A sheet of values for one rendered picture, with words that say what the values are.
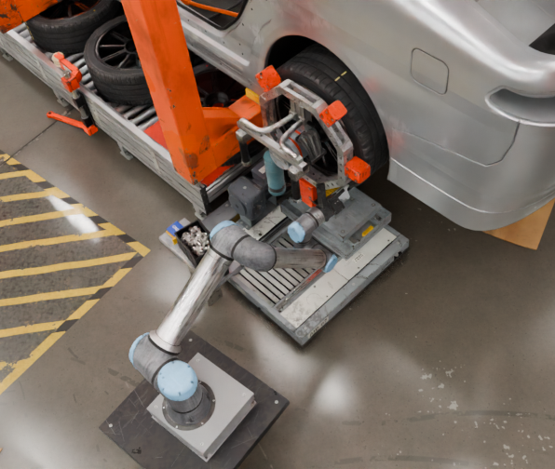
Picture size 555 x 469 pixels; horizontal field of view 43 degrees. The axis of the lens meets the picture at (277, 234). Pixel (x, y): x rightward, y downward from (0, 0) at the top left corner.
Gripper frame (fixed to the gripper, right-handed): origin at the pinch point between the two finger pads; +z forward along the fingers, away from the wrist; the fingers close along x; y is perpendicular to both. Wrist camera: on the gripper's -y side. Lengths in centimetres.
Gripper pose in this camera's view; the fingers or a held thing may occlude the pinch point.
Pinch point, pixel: (345, 185)
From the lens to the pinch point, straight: 335.8
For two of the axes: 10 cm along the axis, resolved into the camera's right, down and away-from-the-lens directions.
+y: 5.6, 8.0, 2.2
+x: 4.2, -0.4, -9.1
